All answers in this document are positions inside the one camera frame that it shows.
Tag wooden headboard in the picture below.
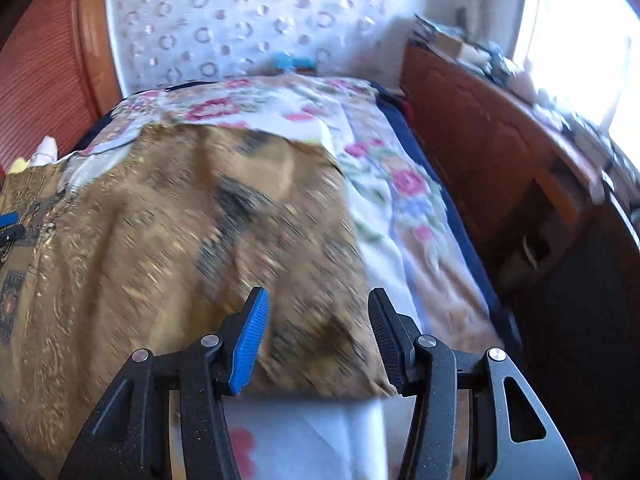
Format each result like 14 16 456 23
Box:
0 0 123 176

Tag white flower print bedsheet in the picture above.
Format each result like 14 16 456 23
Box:
170 392 416 480

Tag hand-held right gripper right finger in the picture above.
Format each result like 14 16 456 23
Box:
367 289 583 480

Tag cardboard box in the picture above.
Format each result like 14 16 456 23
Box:
434 35 482 62

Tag long wooden cabinet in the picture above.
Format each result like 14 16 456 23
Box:
400 40 640 311

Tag circle pattern sheer curtain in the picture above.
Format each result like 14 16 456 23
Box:
105 0 431 93

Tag wooden frame window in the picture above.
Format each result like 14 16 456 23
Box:
515 0 640 136

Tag peony print blanket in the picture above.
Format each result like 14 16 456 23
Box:
75 75 503 356

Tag gold patterned scarf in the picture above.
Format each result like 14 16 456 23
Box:
0 122 399 480

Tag stack of papers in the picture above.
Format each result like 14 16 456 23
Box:
412 14 453 43

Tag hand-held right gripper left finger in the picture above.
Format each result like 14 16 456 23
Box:
57 287 271 480

